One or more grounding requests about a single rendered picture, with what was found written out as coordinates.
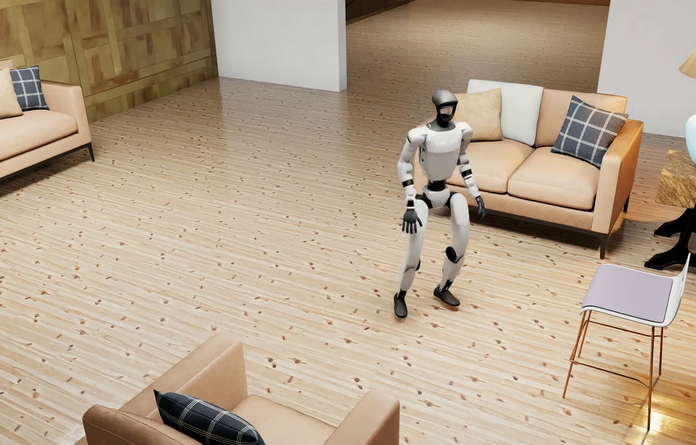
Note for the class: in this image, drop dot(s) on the tan armchair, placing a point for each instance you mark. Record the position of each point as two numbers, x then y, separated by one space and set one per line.
286 420

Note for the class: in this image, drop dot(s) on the black plaid cushion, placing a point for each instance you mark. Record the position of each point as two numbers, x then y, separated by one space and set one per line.
206 420

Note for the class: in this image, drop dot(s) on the white stool with copper legs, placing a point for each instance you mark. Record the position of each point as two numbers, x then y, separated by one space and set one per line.
632 293

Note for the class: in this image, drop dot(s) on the white right robot leg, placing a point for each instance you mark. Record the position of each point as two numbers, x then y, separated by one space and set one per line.
413 247

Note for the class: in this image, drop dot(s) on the robot head with dark visor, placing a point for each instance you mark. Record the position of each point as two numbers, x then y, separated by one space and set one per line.
445 105

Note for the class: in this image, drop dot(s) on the beige sofa with dark legs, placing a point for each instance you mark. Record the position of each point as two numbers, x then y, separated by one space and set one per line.
20 139

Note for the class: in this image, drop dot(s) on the white square cushion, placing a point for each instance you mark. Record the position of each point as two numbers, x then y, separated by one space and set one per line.
520 111

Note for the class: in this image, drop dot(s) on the dark grey robot hand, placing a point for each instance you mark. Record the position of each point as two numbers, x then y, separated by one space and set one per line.
410 220
480 207

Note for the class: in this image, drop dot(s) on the white robot leg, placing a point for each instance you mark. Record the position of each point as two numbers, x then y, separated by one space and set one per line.
459 235
413 247

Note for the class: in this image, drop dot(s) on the grey plaid cushion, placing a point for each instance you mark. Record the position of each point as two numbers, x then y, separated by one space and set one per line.
587 131
31 86

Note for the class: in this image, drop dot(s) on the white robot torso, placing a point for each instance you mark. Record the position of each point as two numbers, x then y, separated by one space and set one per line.
440 151

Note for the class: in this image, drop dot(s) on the tan two-seat sofa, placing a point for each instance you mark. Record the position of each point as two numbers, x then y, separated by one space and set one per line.
555 179

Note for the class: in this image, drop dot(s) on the white left robot leg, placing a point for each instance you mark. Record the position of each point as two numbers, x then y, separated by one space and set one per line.
459 235

